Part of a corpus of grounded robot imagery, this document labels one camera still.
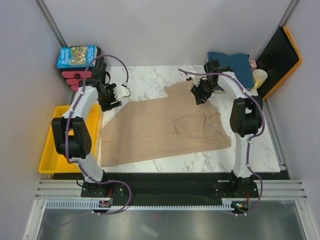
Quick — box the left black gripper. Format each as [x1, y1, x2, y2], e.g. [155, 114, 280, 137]
[98, 84, 123, 113]

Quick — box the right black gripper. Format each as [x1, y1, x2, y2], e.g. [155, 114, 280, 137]
[191, 78, 219, 106]

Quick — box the beige t-shirt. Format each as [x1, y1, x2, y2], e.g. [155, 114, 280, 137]
[101, 81, 232, 167]

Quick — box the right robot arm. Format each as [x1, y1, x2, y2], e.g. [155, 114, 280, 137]
[185, 66, 266, 197]

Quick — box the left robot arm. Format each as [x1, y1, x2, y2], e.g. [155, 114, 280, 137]
[51, 78, 122, 197]

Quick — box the black pink drawer unit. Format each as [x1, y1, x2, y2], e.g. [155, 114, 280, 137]
[58, 46, 107, 91]

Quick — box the folded blue t-shirt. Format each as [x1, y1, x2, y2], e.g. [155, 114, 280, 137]
[204, 51, 254, 90]

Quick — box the blue treehouse book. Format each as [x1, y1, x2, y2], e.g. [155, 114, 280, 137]
[56, 45, 99, 69]

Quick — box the pink box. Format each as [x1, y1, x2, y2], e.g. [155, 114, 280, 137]
[249, 59, 257, 72]

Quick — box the yellow mug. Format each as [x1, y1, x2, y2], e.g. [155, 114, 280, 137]
[252, 69, 268, 90]

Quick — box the yellow plastic bin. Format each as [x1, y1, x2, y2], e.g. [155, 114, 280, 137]
[38, 104, 101, 174]

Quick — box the black orange tray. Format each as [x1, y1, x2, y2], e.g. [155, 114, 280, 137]
[256, 26, 303, 99]

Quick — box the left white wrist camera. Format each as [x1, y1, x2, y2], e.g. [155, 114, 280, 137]
[114, 84, 131, 100]

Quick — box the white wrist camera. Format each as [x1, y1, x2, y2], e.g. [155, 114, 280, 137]
[114, 84, 131, 100]
[186, 73, 208, 87]

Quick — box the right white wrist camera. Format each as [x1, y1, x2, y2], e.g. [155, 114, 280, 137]
[186, 73, 208, 87]

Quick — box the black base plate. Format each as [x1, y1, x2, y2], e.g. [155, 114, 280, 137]
[81, 172, 259, 205]

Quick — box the white cable duct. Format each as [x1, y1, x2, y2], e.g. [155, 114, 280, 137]
[45, 199, 235, 211]

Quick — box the aluminium frame rail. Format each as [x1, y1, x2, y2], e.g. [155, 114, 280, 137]
[35, 180, 82, 200]

